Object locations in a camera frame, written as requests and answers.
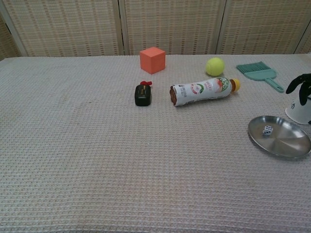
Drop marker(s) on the yellow tennis ball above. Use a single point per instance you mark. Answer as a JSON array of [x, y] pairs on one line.
[[215, 66]]

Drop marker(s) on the small white die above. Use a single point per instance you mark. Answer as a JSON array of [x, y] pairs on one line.
[[267, 130]]

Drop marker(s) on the white-label drink bottle yellow cap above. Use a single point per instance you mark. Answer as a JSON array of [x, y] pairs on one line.
[[201, 91]]

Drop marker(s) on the teal plastic hand brush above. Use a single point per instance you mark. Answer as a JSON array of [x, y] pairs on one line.
[[257, 72]]

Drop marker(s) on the orange foam cube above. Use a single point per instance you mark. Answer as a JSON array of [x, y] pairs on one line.
[[151, 60]]

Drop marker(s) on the beige waffle-weave tablecloth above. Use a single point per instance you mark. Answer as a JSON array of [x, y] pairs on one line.
[[97, 157]]

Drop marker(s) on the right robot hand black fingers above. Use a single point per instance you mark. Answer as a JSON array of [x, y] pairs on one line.
[[305, 87]]

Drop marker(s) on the silver metal plate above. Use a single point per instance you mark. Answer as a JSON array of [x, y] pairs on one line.
[[284, 143]]

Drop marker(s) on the woven bamboo folding screen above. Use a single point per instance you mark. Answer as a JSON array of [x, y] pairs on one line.
[[170, 26]]

